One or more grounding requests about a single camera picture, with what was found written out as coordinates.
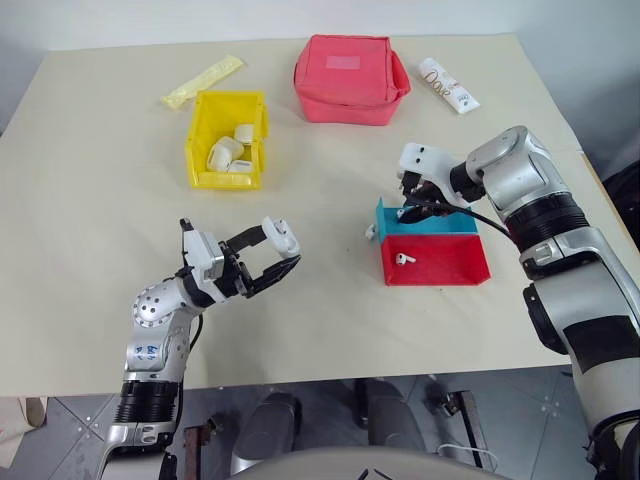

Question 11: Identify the black object beside table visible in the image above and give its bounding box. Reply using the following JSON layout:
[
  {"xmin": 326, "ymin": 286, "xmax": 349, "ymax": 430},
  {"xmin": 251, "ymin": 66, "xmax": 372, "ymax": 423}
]
[{"xmin": 602, "ymin": 159, "xmax": 640, "ymax": 236}]

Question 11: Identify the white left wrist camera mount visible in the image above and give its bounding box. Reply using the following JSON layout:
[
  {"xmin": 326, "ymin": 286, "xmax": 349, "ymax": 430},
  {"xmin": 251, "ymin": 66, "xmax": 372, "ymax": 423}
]
[{"xmin": 178, "ymin": 217, "xmax": 226, "ymax": 304}]

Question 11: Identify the teal open tray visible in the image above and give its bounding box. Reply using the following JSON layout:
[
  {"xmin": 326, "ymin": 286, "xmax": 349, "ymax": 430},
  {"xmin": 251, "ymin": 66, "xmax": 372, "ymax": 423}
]
[{"xmin": 374, "ymin": 197, "xmax": 480, "ymax": 240}]

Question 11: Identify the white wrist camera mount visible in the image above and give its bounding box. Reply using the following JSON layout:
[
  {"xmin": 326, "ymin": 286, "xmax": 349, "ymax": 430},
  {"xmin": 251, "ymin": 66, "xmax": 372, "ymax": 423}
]
[
  {"xmin": 397, "ymin": 142, "xmax": 474, "ymax": 211},
  {"xmin": 178, "ymin": 217, "xmax": 226, "ymax": 304}
]

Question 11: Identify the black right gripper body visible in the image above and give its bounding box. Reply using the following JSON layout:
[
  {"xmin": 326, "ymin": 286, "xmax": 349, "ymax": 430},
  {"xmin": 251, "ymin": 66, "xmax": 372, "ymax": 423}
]
[{"xmin": 398, "ymin": 169, "xmax": 449, "ymax": 217}]

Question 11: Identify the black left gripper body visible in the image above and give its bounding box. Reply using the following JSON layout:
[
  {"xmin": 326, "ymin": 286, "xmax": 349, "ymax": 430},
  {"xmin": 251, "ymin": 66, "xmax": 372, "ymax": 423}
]
[{"xmin": 214, "ymin": 239, "xmax": 256, "ymax": 303}]

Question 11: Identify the white printed tube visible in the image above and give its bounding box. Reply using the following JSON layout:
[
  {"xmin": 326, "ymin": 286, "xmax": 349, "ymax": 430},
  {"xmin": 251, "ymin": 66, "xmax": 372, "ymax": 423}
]
[{"xmin": 417, "ymin": 57, "xmax": 481, "ymax": 115}]

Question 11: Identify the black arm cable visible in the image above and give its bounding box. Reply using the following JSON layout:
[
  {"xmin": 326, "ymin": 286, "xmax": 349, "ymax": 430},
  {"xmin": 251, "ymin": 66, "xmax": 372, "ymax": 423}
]
[
  {"xmin": 172, "ymin": 309, "xmax": 204, "ymax": 401},
  {"xmin": 434, "ymin": 199, "xmax": 516, "ymax": 244}
]

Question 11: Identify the white floor cable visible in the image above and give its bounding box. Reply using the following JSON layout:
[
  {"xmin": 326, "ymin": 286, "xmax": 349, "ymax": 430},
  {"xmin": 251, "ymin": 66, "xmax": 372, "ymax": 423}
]
[{"xmin": 437, "ymin": 442, "xmax": 501, "ymax": 471}]

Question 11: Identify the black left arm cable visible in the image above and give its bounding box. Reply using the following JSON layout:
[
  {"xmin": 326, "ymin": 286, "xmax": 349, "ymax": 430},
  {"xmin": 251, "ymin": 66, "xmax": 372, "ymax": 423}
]
[{"xmin": 172, "ymin": 309, "xmax": 204, "ymax": 401}]

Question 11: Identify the rusty metal beam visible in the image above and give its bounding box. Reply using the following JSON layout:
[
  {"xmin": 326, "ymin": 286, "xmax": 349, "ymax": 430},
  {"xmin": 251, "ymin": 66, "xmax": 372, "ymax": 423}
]
[
  {"xmin": 183, "ymin": 424, "xmax": 204, "ymax": 480},
  {"xmin": 459, "ymin": 389, "xmax": 489, "ymax": 469}
]

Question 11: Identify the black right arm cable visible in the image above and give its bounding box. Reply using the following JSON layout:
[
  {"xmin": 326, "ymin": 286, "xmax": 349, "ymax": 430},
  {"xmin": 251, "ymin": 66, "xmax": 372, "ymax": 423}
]
[{"xmin": 434, "ymin": 199, "xmax": 516, "ymax": 244}]

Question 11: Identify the grey robot torso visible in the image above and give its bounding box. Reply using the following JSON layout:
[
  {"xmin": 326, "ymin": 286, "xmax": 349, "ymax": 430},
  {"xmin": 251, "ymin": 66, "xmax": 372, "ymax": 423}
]
[{"xmin": 239, "ymin": 444, "xmax": 511, "ymax": 480}]

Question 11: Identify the yellow wrapped packet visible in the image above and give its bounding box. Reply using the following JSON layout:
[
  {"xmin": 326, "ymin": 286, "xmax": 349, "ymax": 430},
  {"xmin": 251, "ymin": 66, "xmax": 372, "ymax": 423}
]
[{"xmin": 160, "ymin": 54, "xmax": 247, "ymax": 108}]

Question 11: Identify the pink fabric bag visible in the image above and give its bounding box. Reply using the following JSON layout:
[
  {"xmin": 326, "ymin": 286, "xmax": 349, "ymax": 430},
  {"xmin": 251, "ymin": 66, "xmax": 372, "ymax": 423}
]
[{"xmin": 293, "ymin": 33, "xmax": 412, "ymax": 127}]

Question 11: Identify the red open tray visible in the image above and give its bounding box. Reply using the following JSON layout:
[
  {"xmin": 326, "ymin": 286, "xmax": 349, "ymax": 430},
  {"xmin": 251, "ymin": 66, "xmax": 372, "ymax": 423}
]
[{"xmin": 379, "ymin": 233, "xmax": 492, "ymax": 288}]

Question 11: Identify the yellow plastic bin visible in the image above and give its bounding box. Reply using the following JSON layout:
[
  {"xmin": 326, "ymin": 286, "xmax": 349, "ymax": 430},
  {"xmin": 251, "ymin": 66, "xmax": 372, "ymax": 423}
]
[{"xmin": 183, "ymin": 89, "xmax": 271, "ymax": 191}]

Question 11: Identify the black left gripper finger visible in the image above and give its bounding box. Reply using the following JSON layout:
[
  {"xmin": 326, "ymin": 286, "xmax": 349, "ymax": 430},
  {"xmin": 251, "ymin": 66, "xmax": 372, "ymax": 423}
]
[
  {"xmin": 244, "ymin": 254, "xmax": 304, "ymax": 300},
  {"xmin": 224, "ymin": 223, "xmax": 268, "ymax": 254}
]

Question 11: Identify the dark rounded shape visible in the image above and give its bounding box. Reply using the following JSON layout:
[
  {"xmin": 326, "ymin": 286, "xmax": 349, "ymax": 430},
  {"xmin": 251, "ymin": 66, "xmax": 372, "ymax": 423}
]
[{"xmin": 232, "ymin": 392, "xmax": 304, "ymax": 476}]

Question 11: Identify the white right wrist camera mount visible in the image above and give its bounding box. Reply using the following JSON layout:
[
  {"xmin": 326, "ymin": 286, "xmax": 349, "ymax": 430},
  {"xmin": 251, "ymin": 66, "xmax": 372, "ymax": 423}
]
[{"xmin": 397, "ymin": 142, "xmax": 474, "ymax": 211}]

